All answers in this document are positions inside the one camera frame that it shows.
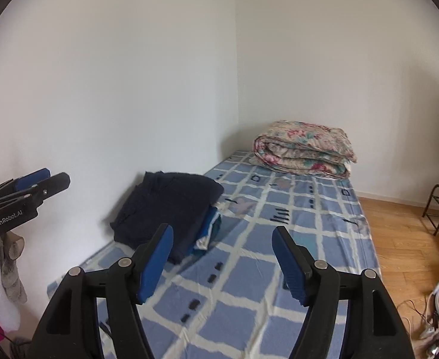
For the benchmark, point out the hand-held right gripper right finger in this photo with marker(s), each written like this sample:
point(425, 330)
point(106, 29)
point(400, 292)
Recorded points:
point(292, 265)

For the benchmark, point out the folded floral quilt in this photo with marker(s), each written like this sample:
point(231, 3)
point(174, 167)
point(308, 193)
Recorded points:
point(301, 146)

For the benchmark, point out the navy quilted jacket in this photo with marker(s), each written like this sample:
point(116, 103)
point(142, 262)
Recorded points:
point(163, 205)

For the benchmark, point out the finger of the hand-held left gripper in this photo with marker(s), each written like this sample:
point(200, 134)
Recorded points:
point(32, 177)
point(54, 185)

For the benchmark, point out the blue jacket with beige trim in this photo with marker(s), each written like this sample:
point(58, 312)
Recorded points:
point(208, 232)

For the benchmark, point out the bed with blue checked sheet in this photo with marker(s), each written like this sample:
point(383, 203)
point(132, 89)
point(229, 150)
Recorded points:
point(241, 269)

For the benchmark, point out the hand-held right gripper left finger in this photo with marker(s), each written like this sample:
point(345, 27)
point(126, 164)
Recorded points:
point(154, 265)

